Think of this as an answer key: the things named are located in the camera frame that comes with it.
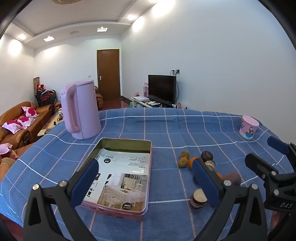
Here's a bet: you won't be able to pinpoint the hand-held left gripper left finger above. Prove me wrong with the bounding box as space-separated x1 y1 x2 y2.
22 159 100 241

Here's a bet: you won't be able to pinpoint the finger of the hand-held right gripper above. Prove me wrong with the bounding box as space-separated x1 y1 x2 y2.
267 136 296 163
245 153 289 186

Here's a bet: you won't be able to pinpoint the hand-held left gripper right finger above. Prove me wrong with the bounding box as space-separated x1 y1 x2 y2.
192 159 270 241

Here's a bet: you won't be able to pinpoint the purple passion fruit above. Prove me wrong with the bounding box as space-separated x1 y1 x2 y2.
223 171 241 186

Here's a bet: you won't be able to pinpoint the pink metal tin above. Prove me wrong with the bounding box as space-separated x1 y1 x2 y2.
77 138 153 222

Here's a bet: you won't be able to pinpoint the person's right hand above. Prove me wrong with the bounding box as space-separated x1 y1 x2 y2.
271 209 288 229

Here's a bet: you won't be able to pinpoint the pink cartoon cup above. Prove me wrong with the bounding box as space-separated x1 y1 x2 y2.
239 115 259 140

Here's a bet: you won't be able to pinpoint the printed paper leaflet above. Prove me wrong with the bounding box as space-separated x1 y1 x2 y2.
84 148 149 211

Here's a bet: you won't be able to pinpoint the coffee table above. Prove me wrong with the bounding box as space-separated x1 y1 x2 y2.
38 108 63 137

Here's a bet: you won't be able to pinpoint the blue checked tablecloth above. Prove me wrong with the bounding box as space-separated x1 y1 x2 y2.
0 108 296 241

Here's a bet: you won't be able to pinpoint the brown leather sofa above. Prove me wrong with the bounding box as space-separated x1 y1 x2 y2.
0 144 35 181
0 101 55 149

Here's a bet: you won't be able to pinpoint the pink electric kettle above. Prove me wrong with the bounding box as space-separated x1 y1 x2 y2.
60 79 102 140

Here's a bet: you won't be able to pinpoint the brown leather armchair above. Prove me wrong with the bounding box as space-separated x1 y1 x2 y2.
94 86 104 110

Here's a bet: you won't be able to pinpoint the white cushion red flowers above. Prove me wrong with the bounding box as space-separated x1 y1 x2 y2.
17 116 35 128
22 107 37 117
0 143 13 154
2 120 23 133

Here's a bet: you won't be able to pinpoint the stack of dark chairs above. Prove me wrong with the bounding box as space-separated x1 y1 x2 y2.
36 89 57 107

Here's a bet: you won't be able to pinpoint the white TV stand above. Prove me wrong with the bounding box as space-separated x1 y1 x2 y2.
131 96 176 109

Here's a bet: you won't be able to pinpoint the black television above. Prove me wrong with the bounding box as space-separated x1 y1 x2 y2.
148 74 176 105

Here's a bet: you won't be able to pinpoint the brown wooden door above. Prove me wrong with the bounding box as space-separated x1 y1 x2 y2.
97 49 122 101

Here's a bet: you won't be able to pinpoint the black power cable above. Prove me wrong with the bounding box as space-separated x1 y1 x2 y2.
175 74 181 103

